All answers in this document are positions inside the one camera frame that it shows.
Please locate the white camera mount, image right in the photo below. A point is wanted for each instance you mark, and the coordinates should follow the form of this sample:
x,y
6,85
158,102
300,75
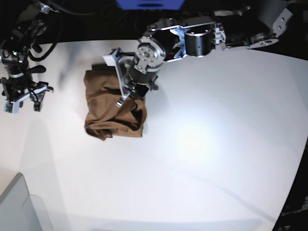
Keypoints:
x,y
113,60

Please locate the translucent grey plastic bin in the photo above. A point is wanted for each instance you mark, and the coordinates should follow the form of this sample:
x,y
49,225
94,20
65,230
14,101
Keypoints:
x,y
22,211

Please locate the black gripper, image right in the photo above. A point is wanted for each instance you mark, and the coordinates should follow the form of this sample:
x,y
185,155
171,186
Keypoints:
x,y
142,82

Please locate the white camera mount, image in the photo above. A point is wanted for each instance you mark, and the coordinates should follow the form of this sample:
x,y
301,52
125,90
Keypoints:
x,y
113,60
12,104

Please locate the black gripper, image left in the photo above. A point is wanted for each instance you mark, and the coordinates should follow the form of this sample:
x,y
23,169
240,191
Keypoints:
x,y
19,84

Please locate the brown t-shirt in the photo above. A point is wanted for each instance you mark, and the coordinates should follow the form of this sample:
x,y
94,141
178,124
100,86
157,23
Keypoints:
x,y
105,119

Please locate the white camera mount, image left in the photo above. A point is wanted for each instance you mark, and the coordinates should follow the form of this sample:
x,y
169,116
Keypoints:
x,y
12,104

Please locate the blue plastic box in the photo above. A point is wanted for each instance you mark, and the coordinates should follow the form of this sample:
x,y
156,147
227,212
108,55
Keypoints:
x,y
150,4

